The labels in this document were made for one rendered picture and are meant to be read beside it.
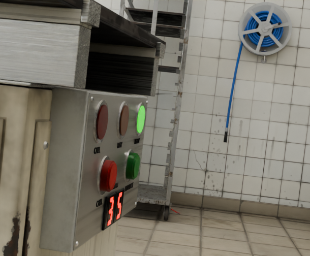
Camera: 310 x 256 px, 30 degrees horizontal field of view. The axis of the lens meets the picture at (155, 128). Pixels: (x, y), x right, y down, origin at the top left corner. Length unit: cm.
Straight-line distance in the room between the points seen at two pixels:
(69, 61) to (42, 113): 6
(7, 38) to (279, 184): 436
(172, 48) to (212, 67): 35
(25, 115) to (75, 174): 7
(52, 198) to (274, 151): 427
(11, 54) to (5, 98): 4
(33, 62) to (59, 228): 14
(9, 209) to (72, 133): 8
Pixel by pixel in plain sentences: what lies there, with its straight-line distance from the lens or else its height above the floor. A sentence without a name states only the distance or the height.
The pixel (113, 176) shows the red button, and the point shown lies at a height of 76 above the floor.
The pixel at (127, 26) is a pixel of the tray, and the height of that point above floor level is 91.
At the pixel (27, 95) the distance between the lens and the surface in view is 46.
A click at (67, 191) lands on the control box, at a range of 50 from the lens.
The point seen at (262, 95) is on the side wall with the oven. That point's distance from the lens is 471.
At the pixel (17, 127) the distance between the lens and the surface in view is 46.
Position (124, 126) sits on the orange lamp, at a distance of 61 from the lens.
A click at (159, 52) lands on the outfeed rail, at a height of 90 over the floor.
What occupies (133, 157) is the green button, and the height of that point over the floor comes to 77.
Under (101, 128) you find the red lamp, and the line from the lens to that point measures 53.
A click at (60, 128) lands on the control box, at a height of 80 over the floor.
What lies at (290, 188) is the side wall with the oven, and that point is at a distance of 479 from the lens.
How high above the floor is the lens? 84
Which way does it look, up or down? 3 degrees down
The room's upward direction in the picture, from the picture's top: 6 degrees clockwise
